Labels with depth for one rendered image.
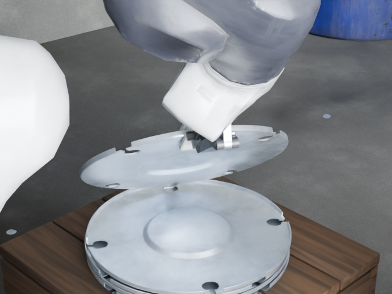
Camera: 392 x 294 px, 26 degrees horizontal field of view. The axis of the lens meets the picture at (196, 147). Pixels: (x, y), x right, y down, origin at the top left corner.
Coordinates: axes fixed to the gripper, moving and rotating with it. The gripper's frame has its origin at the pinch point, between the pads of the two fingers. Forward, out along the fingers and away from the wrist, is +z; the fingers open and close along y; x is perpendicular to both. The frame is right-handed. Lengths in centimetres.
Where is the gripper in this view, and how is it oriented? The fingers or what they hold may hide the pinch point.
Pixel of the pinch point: (195, 132)
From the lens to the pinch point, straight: 103.7
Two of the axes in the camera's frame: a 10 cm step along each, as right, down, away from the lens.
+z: -1.8, 3.1, 9.3
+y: -1.7, -9.4, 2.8
